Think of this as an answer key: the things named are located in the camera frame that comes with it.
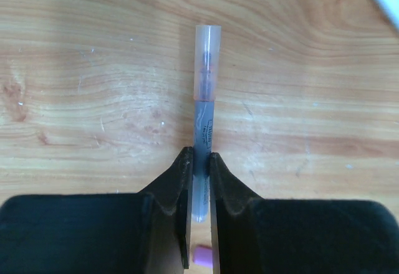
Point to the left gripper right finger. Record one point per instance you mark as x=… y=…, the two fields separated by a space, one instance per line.
x=251 y=234

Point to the pink pen cap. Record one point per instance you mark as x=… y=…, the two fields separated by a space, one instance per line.
x=203 y=256

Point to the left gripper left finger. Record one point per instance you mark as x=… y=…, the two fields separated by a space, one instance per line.
x=144 y=232

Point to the clear cap grey pen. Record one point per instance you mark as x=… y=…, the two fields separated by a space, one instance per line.
x=207 y=47

